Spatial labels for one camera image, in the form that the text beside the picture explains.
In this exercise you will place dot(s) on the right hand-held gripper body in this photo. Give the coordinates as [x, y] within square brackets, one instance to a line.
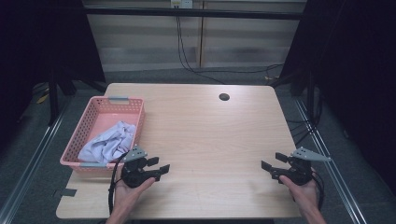
[297, 174]

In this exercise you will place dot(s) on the black tape piece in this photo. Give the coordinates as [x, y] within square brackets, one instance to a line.
[68, 192]

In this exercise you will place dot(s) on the pink plastic basket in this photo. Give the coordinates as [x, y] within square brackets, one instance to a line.
[106, 119]

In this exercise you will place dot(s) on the person's right hand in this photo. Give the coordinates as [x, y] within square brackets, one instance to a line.
[303, 194]

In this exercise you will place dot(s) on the black metal stand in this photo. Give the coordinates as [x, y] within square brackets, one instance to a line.
[309, 93]
[53, 99]

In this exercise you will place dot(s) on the yellow floor object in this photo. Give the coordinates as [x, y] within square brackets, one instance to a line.
[42, 98]

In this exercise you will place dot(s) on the person's left hand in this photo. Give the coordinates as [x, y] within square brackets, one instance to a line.
[127, 196]

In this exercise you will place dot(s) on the black horizontal bar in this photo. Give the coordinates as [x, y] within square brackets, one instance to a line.
[186, 13]

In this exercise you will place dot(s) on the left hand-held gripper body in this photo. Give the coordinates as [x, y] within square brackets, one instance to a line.
[134, 175]

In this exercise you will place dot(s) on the black curtain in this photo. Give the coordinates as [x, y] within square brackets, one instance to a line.
[37, 40]
[358, 62]

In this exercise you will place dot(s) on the metal floor rail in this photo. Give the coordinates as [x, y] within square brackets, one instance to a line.
[330, 168]
[34, 155]

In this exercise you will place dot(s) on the white wall socket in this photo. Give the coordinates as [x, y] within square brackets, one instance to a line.
[182, 3]

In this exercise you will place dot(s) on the white printed towel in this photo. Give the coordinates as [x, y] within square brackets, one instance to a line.
[107, 144]

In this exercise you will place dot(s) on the dark round table grommet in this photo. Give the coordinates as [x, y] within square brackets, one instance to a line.
[224, 96]

